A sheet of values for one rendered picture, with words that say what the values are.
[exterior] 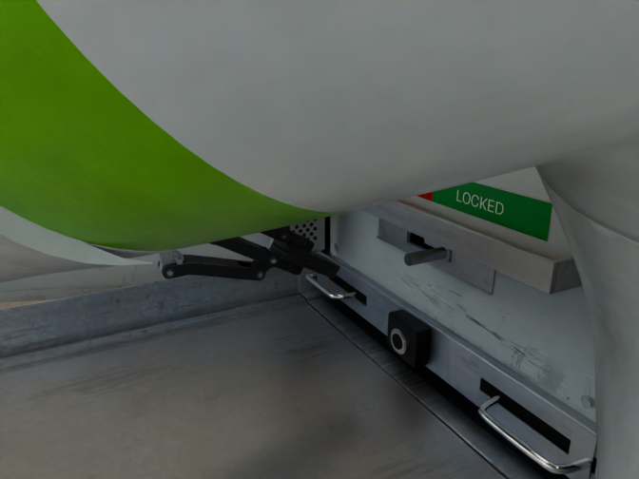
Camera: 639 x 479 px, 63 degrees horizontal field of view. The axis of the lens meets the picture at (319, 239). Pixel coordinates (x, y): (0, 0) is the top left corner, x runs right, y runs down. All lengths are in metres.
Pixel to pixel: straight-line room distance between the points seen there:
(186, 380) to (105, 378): 0.10
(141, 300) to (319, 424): 0.34
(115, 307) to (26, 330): 0.11
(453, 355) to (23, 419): 0.48
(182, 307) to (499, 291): 0.48
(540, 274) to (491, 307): 0.12
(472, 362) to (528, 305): 0.10
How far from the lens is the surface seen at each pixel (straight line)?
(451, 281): 0.61
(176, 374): 0.70
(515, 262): 0.48
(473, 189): 0.56
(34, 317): 0.80
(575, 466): 0.52
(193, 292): 0.82
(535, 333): 0.54
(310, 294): 0.88
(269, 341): 0.75
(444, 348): 0.63
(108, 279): 0.98
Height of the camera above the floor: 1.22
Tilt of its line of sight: 19 degrees down
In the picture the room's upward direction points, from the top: straight up
